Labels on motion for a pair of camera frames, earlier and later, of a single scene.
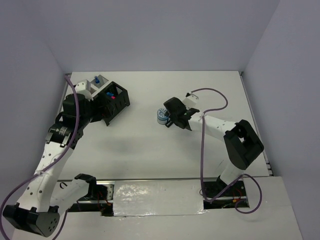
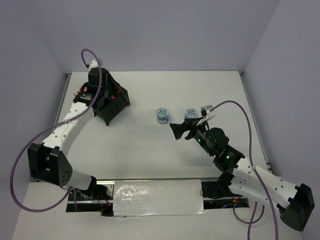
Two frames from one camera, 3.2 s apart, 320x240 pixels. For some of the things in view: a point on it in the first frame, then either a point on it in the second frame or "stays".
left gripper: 103,112 to 116,86
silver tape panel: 158,198 stays
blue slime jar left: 161,118 stays
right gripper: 171,116 to 178,128
